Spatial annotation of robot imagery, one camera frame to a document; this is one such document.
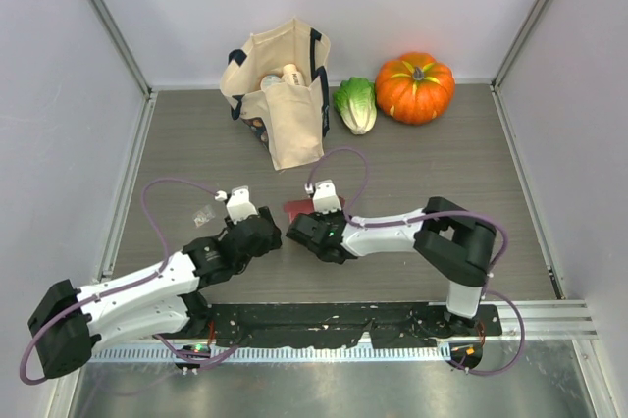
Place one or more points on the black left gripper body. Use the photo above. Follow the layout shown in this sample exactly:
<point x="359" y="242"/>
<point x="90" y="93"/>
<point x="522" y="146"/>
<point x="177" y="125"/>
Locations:
<point x="272" y="243"/>

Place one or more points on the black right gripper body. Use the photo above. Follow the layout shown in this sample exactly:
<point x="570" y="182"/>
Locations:
<point x="330" y="217"/>

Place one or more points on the pink paper box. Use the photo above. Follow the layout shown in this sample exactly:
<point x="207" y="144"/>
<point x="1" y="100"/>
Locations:
<point x="296" y="207"/>

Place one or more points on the small clear plastic wrapper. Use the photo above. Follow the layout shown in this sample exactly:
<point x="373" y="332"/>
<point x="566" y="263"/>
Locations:
<point x="203" y="216"/>

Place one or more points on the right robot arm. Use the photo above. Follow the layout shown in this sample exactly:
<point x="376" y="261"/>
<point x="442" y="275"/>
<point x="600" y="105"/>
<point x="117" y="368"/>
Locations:
<point x="456" y="242"/>

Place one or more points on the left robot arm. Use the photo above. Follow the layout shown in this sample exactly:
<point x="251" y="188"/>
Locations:
<point x="70" y="324"/>

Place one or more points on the beige canvas tote bag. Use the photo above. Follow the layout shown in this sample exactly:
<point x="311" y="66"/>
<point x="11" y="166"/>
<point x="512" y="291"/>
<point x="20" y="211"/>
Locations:
<point x="290" y="121"/>

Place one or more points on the green lettuce toy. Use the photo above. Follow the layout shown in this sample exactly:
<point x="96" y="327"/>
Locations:
<point x="355" y="100"/>

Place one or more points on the white round container in bag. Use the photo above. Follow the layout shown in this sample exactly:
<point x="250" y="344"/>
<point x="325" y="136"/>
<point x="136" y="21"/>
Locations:
<point x="270" y="80"/>

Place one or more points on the beige bottle in bag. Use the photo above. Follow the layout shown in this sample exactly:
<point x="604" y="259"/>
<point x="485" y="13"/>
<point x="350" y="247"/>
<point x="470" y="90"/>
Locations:
<point x="292" y="75"/>

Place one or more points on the orange pumpkin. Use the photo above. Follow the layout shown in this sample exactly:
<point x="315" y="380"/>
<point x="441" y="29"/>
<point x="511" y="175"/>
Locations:
<point x="414" y="88"/>

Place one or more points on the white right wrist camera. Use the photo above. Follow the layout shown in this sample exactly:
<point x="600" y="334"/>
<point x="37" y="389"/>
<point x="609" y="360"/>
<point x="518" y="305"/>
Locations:
<point x="324" y="197"/>

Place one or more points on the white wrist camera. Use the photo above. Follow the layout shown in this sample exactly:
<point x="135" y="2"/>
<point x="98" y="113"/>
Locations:
<point x="324" y="197"/>
<point x="238" y="203"/>

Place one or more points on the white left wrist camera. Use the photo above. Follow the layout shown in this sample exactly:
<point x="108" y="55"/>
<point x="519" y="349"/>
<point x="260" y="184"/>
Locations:
<point x="238" y="203"/>

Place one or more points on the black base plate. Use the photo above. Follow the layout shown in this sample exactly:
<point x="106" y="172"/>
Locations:
<point x="336" y="325"/>

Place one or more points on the slotted cable duct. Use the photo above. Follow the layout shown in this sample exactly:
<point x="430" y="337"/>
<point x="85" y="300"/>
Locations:
<point x="146" y="352"/>

